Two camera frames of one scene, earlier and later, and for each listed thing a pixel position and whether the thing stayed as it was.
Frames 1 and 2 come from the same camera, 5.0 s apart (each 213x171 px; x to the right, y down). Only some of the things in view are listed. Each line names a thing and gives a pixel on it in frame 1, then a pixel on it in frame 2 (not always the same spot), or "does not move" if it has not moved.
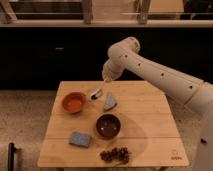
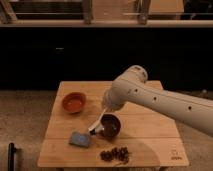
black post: [11, 149] does not move
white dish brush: [95, 94] -> [98, 126]
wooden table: [111, 124] does not move
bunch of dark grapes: [120, 155] does not move
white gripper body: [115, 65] -> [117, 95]
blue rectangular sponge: [80, 139] does not move
